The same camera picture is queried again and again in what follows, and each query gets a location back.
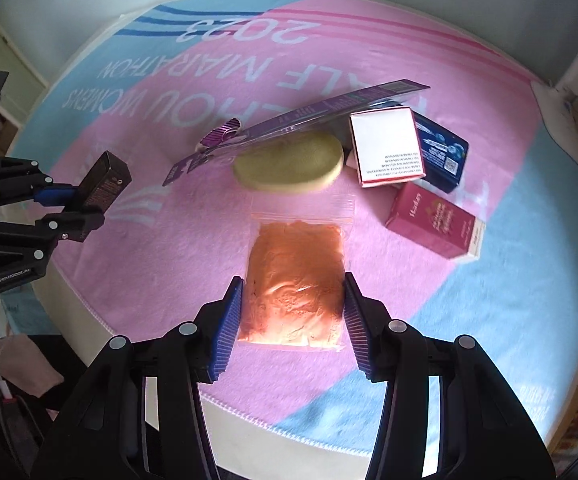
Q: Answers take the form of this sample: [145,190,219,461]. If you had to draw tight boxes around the purple striped wrapper piece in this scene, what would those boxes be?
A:
[200,117,243,152]

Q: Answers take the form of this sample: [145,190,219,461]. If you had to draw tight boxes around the white cable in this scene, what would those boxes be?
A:
[0,339,20,403]

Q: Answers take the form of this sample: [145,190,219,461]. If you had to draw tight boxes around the small dark box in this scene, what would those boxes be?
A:
[71,151,132,243]

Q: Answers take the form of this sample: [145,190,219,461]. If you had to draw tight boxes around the magenta box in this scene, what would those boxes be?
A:
[385,182,487,261]

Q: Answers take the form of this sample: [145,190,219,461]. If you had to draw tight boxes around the pink and blue printed towel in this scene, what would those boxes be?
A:
[9,0,578,453]

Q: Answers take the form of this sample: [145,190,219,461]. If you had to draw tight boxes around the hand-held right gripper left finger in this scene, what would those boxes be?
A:
[31,275,244,480]

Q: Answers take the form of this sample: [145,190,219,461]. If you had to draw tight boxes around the white desk lamp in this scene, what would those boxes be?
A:
[531,20,578,166]

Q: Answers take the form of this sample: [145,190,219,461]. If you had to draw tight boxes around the purple flat blister card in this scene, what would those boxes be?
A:
[161,79,430,188]

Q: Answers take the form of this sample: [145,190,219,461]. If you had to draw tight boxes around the orange powder zip bag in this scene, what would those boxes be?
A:
[236,197,357,353]

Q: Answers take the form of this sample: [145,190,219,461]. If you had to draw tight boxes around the dark blue box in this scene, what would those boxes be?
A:
[411,112,470,193]

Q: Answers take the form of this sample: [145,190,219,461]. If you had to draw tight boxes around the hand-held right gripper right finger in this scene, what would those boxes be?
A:
[343,271,554,480]

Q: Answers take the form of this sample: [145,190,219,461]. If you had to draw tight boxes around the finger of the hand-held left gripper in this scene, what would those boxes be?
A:
[0,210,106,262]
[0,156,82,211]

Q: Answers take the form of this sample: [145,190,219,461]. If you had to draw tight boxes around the yellow oval sponge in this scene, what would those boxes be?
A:
[232,130,344,196]

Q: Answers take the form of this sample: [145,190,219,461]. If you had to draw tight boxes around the white box with red edge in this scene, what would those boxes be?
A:
[349,106,428,188]

